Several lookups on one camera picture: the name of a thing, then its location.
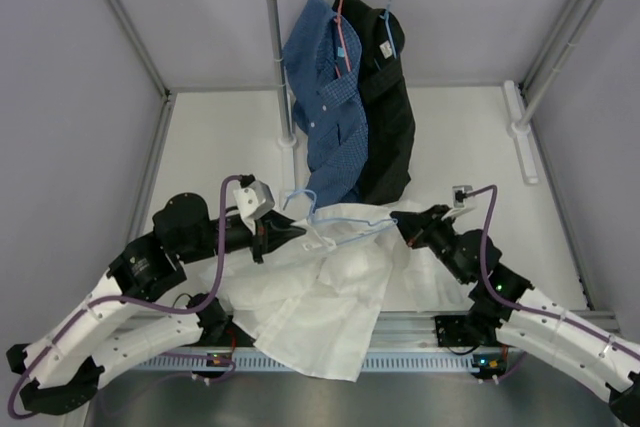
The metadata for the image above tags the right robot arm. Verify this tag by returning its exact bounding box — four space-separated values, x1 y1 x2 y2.
391 205 639 426

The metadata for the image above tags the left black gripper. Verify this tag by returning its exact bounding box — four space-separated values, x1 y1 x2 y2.
177 209 306 264

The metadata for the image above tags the grey slotted cable duct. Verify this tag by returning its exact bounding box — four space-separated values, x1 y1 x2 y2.
138 351 505 374

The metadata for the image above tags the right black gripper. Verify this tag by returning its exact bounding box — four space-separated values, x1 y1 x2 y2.
390 204 470 285

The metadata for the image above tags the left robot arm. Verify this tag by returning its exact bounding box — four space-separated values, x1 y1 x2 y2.
6 193 306 420

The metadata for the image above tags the blue checked shirt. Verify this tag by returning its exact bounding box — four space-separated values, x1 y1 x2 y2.
283 0 368 207

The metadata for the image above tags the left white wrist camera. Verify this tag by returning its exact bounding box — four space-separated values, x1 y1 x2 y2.
233 175 275 221

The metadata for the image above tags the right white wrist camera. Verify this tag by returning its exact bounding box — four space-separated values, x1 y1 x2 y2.
442 185 477 220

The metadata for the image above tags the metal clothes rack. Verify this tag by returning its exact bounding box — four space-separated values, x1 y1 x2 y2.
266 0 604 192

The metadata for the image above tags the black shirt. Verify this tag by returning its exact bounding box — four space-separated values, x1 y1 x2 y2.
342 0 416 205

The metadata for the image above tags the blue wire hanger with shirt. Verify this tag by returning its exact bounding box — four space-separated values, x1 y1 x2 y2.
379 0 398 59

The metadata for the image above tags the aluminium mounting rail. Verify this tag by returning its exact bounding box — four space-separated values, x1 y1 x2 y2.
219 311 621 351

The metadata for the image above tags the pink wire hanger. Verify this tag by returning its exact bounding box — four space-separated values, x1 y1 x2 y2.
334 0 352 73

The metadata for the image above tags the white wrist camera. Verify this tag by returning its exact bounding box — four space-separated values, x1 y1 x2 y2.
442 185 477 220
233 175 275 221

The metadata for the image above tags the white shirt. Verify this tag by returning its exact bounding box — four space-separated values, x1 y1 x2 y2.
217 201 468 382

